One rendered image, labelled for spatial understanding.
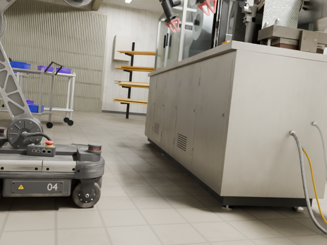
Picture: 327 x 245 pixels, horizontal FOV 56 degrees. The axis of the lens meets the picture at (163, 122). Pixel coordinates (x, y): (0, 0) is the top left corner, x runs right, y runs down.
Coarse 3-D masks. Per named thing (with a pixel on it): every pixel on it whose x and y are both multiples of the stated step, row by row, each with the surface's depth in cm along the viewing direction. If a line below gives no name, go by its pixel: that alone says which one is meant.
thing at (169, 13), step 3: (168, 9) 204; (171, 9) 205; (165, 12) 205; (168, 12) 204; (171, 12) 205; (165, 15) 206; (168, 15) 205; (171, 15) 205; (174, 15) 203; (177, 15) 204; (168, 18) 204; (165, 21) 211
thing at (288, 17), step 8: (264, 8) 186; (272, 8) 187; (280, 8) 188; (288, 8) 189; (264, 16) 186; (272, 16) 187; (280, 16) 188; (288, 16) 189; (296, 16) 191; (272, 24) 188; (280, 24) 189; (288, 24) 190; (296, 24) 191
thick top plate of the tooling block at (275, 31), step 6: (264, 30) 176; (270, 30) 170; (276, 30) 167; (282, 30) 168; (288, 30) 169; (294, 30) 169; (300, 30) 170; (306, 30) 171; (258, 36) 181; (264, 36) 175; (270, 36) 170; (276, 36) 168; (282, 36) 168; (288, 36) 169; (294, 36) 170; (318, 36) 173; (324, 36) 174; (318, 42) 173; (324, 42) 174
